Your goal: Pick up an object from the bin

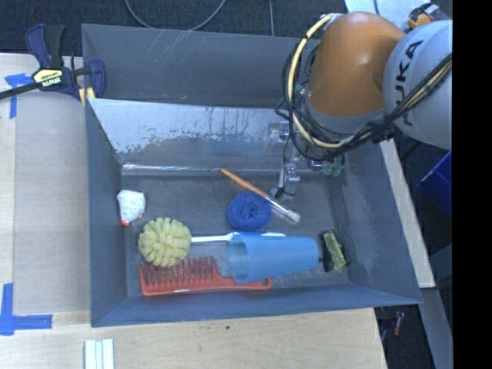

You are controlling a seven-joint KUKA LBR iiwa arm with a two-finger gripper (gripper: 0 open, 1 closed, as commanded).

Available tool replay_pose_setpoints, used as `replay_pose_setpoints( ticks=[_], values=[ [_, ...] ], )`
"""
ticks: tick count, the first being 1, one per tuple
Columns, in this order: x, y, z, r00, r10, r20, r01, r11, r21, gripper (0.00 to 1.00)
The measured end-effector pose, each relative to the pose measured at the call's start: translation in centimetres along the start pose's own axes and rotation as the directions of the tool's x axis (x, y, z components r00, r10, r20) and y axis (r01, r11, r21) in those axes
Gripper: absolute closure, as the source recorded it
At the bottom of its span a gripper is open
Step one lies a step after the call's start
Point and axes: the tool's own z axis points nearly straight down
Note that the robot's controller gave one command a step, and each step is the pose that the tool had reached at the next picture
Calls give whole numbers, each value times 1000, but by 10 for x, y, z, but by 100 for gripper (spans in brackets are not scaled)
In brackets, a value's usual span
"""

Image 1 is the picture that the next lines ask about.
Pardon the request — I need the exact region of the orange-handled paintbrush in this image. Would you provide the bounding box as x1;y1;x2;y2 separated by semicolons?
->
219;167;302;224

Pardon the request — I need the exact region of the light blue plastic cup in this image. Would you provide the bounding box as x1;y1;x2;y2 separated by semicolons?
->
227;231;321;285

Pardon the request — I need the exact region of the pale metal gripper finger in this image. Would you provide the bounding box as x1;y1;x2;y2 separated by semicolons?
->
286;165;302;198
271;165;289;201

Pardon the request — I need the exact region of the orange-red plastic comb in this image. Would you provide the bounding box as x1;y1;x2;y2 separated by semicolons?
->
137;255;274;298

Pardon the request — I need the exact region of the blue round scrubber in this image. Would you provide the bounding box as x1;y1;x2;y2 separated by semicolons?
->
226;190;274;232

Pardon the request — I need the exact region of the grey metal bin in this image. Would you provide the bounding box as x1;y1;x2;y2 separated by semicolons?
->
80;23;424;328

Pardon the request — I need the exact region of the yellow sponge dish brush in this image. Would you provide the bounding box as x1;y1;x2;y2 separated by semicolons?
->
138;217;288;268

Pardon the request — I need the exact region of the white crumpled packet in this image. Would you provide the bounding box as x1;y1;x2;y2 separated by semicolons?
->
116;189;148;228

